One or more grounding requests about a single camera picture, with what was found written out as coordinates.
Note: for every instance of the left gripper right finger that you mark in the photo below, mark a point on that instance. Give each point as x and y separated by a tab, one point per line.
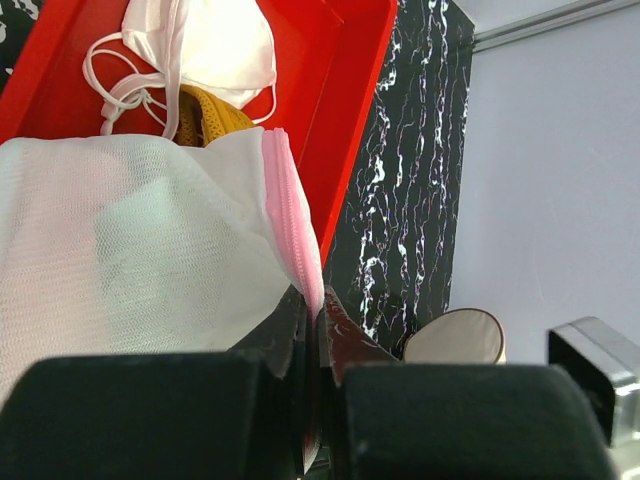
388	420

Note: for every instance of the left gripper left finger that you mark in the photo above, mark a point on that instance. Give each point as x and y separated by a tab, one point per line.
237	414

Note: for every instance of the white pink mesh laundry bag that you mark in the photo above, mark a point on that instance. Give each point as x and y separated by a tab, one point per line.
132	245

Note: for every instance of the white pink bra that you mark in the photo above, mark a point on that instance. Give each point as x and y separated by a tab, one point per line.
225	48

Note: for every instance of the cream yellow mug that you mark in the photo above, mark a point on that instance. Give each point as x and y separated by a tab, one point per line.
460	336

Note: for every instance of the mustard yellow garment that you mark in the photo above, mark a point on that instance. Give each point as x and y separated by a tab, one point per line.
203	118

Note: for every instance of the red plastic bin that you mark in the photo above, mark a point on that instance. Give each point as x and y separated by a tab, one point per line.
329	55

